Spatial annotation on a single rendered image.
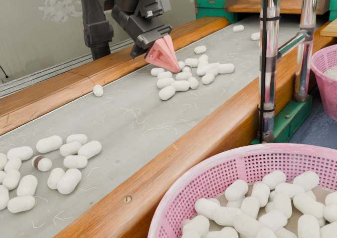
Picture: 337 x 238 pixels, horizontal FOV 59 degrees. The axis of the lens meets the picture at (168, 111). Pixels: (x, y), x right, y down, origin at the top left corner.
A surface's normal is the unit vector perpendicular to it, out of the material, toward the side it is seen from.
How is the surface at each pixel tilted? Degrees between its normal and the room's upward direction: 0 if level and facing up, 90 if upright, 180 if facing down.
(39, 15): 90
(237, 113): 0
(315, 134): 0
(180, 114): 0
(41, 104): 45
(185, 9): 90
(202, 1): 90
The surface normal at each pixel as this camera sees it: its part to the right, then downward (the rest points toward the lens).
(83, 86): 0.45, -0.45
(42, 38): 0.72, 0.26
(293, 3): -0.64, 0.04
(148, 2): -0.64, 0.43
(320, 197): -0.12, -0.87
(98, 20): 0.49, 0.39
